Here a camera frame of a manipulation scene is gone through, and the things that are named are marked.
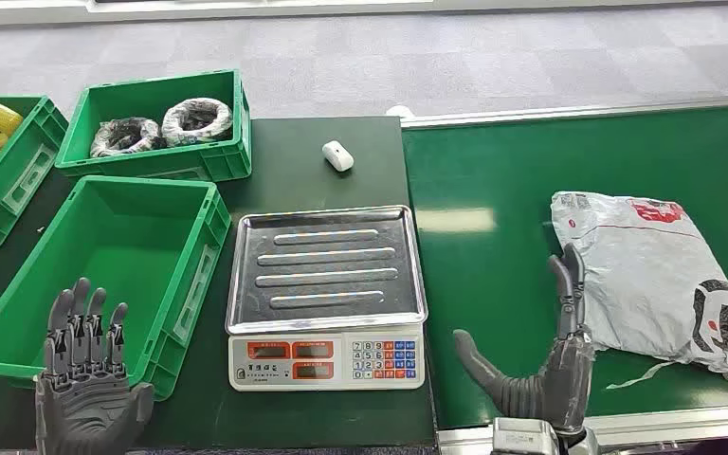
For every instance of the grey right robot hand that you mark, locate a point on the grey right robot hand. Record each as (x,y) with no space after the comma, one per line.
(565,383)

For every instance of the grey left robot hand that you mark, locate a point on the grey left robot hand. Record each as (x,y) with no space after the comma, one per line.
(87,402)

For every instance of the grey plastic mailer package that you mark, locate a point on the grey plastic mailer package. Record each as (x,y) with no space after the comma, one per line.
(640,276)

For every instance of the large empty green crate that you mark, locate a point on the large empty green crate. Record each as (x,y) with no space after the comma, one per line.
(125,264)

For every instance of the green crate holding yellow packages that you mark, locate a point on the green crate holding yellow packages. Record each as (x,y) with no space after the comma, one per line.
(12,176)

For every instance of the white electronic scale steel tray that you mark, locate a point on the white electronic scale steel tray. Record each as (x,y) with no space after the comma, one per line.
(326,276)

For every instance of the small white round object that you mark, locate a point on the small white round object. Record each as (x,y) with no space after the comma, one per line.
(400,112)

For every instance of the small white plastic device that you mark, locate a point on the small white plastic device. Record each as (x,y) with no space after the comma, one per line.
(337,156)

